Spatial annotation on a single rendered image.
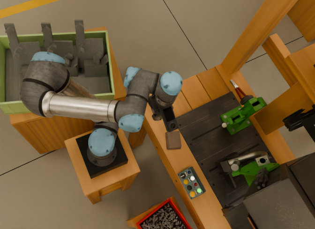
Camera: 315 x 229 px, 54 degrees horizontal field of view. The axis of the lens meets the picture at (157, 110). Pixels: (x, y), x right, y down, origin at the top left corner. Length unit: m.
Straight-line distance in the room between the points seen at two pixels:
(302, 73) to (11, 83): 1.50
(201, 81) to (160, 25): 1.36
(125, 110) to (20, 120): 1.03
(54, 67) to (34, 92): 0.13
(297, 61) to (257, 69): 1.86
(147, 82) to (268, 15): 0.76
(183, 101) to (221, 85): 0.28
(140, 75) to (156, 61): 1.92
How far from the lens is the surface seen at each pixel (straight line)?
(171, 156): 1.72
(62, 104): 1.10
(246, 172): 1.53
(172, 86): 1.02
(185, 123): 1.79
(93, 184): 1.72
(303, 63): 1.40
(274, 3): 1.54
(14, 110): 1.89
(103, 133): 1.43
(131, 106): 0.99
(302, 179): 1.58
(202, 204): 1.72
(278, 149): 1.98
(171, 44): 3.08
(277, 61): 1.77
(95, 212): 2.56
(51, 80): 1.20
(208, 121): 1.83
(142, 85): 1.02
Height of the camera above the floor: 2.55
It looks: 68 degrees down
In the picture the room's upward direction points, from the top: 23 degrees clockwise
